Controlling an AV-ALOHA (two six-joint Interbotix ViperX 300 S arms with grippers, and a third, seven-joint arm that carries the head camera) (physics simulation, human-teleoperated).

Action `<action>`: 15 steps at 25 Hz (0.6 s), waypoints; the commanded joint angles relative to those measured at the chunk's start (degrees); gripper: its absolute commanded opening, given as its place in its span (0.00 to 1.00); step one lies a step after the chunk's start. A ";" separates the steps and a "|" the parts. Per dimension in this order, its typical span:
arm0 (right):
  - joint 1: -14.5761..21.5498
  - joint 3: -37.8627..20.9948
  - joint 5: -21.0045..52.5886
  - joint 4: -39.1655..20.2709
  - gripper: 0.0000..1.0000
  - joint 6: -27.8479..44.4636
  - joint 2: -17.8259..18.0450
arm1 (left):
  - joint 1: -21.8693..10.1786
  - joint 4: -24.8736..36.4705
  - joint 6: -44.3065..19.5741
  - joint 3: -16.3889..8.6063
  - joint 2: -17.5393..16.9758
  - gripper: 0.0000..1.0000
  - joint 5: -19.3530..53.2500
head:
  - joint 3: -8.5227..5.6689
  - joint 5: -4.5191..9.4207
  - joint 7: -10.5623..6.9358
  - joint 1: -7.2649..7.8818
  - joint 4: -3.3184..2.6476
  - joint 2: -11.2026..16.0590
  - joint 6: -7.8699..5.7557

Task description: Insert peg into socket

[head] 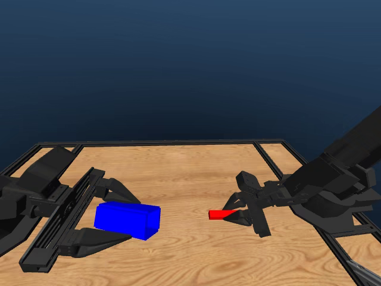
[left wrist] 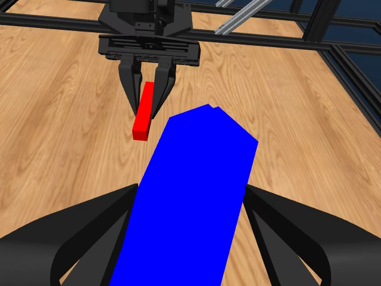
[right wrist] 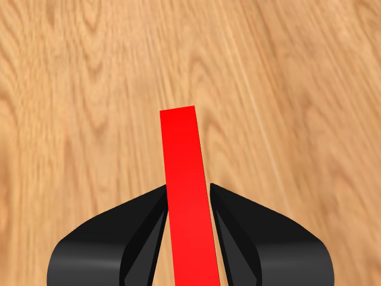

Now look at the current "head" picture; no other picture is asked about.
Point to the thin red peg bar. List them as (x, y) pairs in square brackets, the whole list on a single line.
[(219, 214)]

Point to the black table frame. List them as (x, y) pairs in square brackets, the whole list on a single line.
[(178, 143)]

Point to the blue hollow socket block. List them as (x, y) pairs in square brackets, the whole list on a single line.
[(125, 220)]

